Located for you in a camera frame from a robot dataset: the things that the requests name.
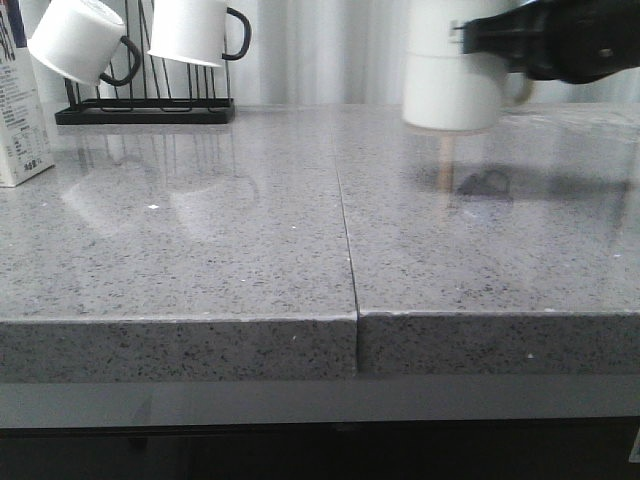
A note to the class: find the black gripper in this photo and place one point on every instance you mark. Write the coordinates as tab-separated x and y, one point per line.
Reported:
576	42

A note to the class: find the white HOME cup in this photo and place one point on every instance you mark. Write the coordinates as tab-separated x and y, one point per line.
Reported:
445	89

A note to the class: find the blue white milk carton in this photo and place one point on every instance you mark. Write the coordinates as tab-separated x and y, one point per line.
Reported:
25	148

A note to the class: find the wooden mug tree stand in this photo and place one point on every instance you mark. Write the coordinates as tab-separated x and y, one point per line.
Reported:
446	164

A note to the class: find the white enamel mug black handle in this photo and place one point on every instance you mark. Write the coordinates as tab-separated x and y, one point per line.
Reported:
193	32

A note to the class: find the black wire mug rack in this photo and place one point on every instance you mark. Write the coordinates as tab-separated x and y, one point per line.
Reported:
163	91

